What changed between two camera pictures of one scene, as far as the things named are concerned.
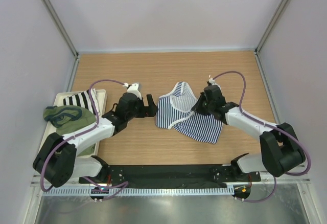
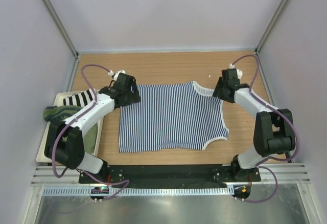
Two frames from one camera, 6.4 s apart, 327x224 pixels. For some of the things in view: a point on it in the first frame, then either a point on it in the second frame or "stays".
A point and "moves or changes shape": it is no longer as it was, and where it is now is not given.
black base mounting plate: [170, 176] stays
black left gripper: [150, 110] to [134, 96]
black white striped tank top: [83, 99] stays
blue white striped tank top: [174, 111] moves or changes shape
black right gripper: [197, 107] to [217, 92]
